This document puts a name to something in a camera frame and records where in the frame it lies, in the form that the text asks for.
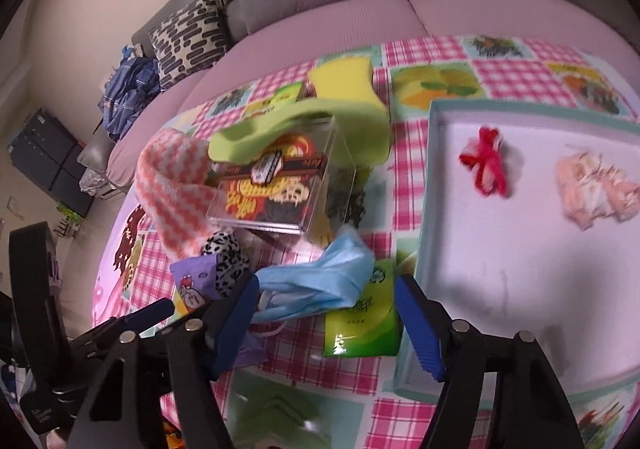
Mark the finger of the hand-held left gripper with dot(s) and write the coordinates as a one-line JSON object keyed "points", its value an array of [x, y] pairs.
{"points": [[147, 313]]}

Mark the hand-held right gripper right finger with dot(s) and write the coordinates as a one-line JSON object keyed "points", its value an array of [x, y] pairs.
{"points": [[416, 326]]}

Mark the leopard print scrunchie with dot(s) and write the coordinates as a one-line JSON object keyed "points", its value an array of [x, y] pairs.
{"points": [[225, 254]]}

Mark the blue face mask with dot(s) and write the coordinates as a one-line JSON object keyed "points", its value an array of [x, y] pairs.
{"points": [[320, 274]]}

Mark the clear plastic printed box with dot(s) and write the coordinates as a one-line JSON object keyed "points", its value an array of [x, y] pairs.
{"points": [[280, 189]]}

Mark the black white patterned pillow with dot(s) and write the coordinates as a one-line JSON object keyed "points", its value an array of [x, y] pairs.
{"points": [[190, 34]]}

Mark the black cabinet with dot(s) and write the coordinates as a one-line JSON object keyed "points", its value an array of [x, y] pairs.
{"points": [[45, 154]]}

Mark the green tissue packet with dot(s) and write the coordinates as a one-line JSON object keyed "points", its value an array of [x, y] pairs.
{"points": [[365, 329]]}

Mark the yellow sponge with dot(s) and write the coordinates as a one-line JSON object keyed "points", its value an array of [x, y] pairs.
{"points": [[340, 76]]}

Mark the blue clothes pile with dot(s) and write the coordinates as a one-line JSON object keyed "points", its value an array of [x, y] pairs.
{"points": [[125, 89]]}

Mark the light teal tray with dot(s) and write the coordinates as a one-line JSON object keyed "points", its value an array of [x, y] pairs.
{"points": [[500, 254]]}

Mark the purple cartoon packet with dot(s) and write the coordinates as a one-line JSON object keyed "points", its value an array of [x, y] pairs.
{"points": [[192, 279]]}

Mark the grey sofa with pink cover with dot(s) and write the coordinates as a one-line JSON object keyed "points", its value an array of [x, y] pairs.
{"points": [[350, 24]]}

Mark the pink floral cloth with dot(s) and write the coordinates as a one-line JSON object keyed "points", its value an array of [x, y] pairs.
{"points": [[590, 189]]}

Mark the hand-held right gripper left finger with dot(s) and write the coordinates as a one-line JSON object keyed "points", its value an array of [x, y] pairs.
{"points": [[239, 316]]}

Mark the red yarn bow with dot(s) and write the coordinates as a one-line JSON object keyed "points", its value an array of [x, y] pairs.
{"points": [[487, 159]]}

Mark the yellow green packet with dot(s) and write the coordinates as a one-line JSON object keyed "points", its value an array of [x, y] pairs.
{"points": [[280, 99]]}

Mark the orange white zigzag cloth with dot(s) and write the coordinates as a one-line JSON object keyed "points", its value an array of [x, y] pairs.
{"points": [[170, 179]]}

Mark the lime green sponge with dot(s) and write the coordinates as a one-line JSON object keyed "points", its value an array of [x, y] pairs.
{"points": [[300, 113]]}

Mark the pink checked printed tablecloth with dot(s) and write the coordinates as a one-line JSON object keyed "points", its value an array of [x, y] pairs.
{"points": [[500, 74]]}

